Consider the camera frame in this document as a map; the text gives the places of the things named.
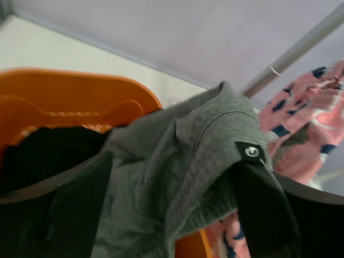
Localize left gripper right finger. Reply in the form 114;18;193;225
232;162;343;258

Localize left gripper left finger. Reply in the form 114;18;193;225
1;152;113;257

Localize black shorts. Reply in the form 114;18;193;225
1;126;109;195

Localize pink navy patterned shorts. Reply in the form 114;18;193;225
209;59;344;258

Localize grey shorts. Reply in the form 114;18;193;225
91;82;271;257

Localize orange plastic basket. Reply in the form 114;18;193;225
0;68;212;258

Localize silver clothes rack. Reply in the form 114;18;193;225
242;3;343;98

